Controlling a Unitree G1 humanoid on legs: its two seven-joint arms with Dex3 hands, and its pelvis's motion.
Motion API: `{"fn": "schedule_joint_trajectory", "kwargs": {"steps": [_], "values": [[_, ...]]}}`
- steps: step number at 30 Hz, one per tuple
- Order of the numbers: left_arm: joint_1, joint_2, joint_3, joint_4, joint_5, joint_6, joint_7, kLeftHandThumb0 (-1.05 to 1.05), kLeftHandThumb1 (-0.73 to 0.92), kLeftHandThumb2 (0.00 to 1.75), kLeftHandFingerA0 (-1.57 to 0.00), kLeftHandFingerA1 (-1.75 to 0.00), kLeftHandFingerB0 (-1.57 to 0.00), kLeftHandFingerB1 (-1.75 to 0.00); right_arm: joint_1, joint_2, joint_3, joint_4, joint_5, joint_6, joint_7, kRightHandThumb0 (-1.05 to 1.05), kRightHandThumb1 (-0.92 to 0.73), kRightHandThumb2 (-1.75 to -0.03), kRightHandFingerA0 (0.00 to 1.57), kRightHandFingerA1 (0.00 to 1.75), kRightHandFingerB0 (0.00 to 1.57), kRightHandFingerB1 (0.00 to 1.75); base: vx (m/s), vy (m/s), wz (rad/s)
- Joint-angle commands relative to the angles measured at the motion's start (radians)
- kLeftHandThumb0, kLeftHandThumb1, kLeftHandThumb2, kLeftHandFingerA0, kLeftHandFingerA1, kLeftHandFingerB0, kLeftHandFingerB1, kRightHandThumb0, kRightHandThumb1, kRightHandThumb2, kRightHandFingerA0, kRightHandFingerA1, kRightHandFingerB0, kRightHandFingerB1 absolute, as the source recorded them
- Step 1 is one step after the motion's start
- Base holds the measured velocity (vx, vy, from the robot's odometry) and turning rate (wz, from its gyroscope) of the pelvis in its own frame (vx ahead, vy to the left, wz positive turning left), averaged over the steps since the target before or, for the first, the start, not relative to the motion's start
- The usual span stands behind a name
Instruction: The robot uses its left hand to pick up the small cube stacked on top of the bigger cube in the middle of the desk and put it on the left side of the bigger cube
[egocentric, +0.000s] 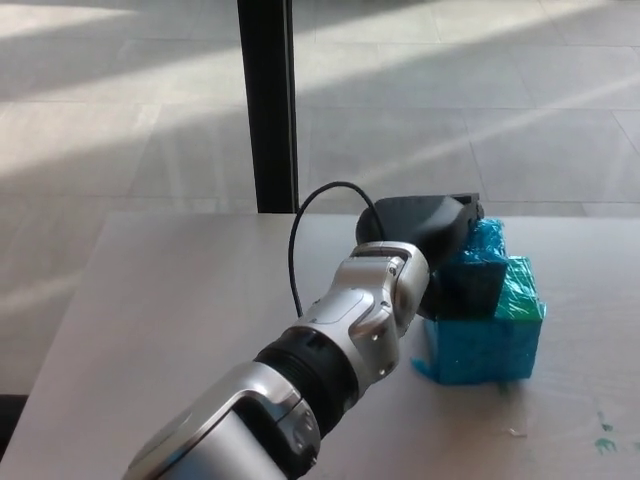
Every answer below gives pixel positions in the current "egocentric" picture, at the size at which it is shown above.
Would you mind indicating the big blue-green foil-wrapped cube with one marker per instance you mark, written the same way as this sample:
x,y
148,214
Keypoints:
x,y
485,350

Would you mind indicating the black window frame post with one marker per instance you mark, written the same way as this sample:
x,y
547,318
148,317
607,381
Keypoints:
x,y
270,105

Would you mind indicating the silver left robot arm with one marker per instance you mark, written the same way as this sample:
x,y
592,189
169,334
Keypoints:
x,y
320,350

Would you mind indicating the clear tape scrap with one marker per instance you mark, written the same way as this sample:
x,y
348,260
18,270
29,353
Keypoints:
x,y
516,432

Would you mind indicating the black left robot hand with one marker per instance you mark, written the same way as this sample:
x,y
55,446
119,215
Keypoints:
x,y
420,220

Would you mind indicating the small blue foil-wrapped cube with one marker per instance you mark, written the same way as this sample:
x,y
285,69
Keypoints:
x,y
482,250

